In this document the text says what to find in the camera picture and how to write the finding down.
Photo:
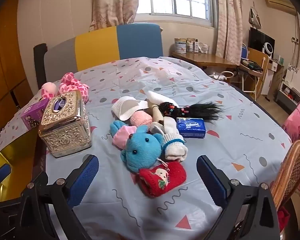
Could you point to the white round fan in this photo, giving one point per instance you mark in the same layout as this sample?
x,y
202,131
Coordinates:
x,y
268,48

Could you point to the white cloth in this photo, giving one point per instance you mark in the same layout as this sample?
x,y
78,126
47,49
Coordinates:
x,y
160,97

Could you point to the wall air conditioner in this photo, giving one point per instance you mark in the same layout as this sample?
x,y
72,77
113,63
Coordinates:
x,y
280,3

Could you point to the ornate gold tissue box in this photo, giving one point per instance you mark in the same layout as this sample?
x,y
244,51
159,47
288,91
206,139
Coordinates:
x,y
65,127

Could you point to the blue tissue packet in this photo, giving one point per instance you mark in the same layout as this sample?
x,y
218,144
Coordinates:
x,y
191,127

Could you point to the pink spotted plush toy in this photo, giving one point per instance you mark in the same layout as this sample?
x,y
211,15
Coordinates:
x,y
72,85

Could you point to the pale blue patterned tablecloth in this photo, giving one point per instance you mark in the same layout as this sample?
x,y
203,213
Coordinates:
x,y
215,100

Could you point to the pink fluffy sock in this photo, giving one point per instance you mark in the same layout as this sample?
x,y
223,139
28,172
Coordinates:
x,y
141,120

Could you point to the low shelf unit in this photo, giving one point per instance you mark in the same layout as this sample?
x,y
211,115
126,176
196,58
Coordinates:
x,y
287,97

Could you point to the black beaded hair wig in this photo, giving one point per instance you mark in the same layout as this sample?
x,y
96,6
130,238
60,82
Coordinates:
x,y
190,110

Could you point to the wooden side desk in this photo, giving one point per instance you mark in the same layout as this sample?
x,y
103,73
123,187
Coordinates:
x,y
202,58

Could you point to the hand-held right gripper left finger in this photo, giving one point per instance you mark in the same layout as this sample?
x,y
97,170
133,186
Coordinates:
x,y
86,177

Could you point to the red knit sock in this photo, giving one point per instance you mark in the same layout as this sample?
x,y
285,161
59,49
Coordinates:
x,y
165,177

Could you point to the wooden folding chair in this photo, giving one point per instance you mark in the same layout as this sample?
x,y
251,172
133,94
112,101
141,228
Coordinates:
x,y
256,55

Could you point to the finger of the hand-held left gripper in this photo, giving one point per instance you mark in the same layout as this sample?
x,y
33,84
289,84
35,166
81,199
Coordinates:
x,y
0,176

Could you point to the beige patterned curtain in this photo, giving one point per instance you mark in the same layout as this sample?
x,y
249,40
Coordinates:
x,y
228,30
115,2

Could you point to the clear plastic wrap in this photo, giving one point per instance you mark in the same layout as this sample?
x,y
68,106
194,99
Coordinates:
x,y
162,74

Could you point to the wooden wardrobe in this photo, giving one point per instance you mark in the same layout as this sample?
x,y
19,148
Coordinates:
x,y
7,67

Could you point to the blue plush toy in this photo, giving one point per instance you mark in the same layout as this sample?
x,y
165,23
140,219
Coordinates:
x,y
142,147

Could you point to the grey yellow blue bench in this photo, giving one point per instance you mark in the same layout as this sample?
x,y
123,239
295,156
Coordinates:
x,y
95,47

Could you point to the black television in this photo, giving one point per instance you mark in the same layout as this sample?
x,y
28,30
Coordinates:
x,y
257,40

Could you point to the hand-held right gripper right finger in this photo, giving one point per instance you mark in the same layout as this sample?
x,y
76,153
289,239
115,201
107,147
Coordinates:
x,y
210,177

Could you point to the white knit glove blue trim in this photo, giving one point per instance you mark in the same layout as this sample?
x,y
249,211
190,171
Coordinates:
x,y
173,142

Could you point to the beige sock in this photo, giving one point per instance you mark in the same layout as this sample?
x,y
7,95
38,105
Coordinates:
x,y
156,113

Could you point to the rattan chair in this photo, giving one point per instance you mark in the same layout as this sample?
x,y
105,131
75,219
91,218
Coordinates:
x,y
295,165

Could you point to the purple carton box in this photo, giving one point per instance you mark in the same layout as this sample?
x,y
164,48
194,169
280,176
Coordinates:
x,y
31,116

